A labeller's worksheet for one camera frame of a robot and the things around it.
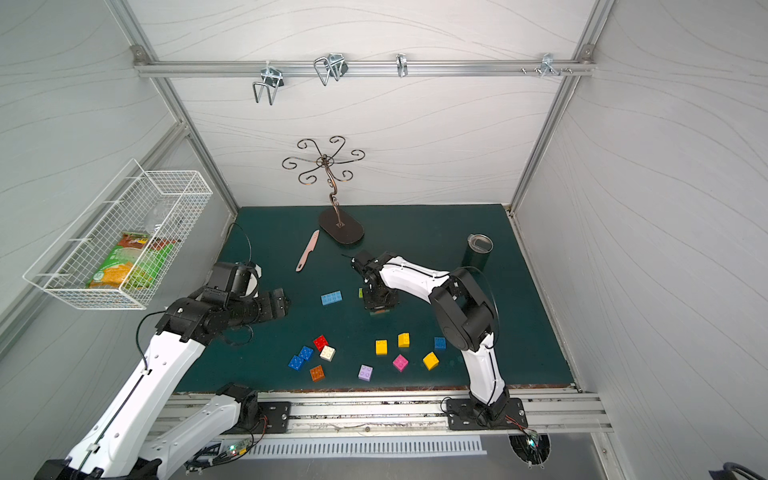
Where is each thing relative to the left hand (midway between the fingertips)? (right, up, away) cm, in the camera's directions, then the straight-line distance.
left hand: (275, 306), depth 74 cm
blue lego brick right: (+43, -13, +10) cm, 46 cm away
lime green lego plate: (+20, +1, +12) cm, 23 cm away
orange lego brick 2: (+9, -20, +6) cm, 22 cm away
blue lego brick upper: (+5, -15, +8) cm, 18 cm away
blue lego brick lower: (+3, -17, +7) cm, 19 cm away
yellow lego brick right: (+40, -17, +7) cm, 44 cm away
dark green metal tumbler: (+57, +13, +21) cm, 62 cm away
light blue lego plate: (+10, -3, +22) cm, 24 cm away
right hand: (+25, -4, +19) cm, 32 cm away
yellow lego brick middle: (+33, -12, +11) cm, 37 cm away
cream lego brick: (+11, -15, +9) cm, 21 cm away
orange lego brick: (+26, -6, +17) cm, 31 cm away
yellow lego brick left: (+26, -14, +10) cm, 32 cm away
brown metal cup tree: (+9, +22, +41) cm, 47 cm away
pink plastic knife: (-1, +12, +34) cm, 36 cm away
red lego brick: (+9, -13, +10) cm, 19 cm away
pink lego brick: (+32, -17, +7) cm, 37 cm away
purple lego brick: (+22, -19, +6) cm, 30 cm away
